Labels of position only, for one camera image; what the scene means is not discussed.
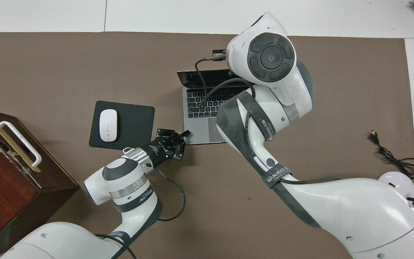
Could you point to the dark wooden box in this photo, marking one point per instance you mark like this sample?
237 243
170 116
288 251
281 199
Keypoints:
5 187

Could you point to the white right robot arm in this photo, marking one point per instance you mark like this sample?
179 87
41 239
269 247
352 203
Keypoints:
271 57

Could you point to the white desk lamp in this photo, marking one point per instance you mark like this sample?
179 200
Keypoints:
404 183

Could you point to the brown table mat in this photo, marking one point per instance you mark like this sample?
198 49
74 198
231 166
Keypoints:
67 64

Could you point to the white computer mouse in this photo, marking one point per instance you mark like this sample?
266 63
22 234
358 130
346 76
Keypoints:
108 126

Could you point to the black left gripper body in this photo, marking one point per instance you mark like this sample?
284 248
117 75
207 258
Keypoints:
160 149

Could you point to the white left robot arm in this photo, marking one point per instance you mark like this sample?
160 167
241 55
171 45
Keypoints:
124 180

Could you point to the black mouse pad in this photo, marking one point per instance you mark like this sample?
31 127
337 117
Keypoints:
135 122

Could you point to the grey laptop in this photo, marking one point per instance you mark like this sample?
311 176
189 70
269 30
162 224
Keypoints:
196 108

